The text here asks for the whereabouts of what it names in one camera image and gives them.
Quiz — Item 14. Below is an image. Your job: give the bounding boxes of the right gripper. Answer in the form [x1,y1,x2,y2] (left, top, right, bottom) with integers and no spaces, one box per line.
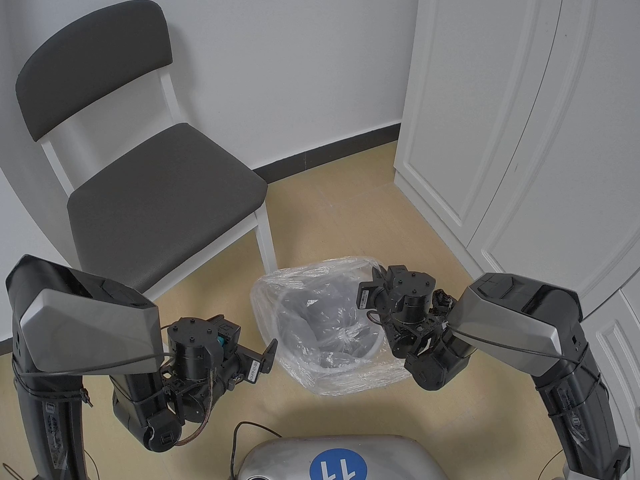
[356,278,390,315]

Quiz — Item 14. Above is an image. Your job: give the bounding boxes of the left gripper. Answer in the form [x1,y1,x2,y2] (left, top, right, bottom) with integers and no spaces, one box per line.
[221,338,279,390]

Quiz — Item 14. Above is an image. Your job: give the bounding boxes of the clear plastic bag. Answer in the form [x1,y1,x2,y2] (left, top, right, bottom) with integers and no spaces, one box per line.
[249,255,417,397]

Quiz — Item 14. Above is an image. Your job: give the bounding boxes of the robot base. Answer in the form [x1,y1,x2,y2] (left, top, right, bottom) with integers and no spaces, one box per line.
[239,434,451,480]

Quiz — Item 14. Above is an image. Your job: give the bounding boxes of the white trash bin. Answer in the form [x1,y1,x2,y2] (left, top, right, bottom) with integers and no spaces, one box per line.
[272,274,387,385]

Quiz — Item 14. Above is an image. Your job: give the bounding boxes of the dark grey white-framed chair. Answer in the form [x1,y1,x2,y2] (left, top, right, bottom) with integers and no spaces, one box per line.
[15,0,279,305]

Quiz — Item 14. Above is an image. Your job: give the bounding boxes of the white wardrobe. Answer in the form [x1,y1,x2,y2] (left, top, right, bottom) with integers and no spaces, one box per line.
[392,0,640,353]

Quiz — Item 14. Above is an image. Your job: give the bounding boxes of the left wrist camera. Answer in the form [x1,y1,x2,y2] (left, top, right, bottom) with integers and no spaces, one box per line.
[212,315,242,357]

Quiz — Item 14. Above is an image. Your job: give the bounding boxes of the black cable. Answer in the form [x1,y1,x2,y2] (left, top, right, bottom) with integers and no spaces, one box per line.
[229,420,283,479]
[541,449,569,480]

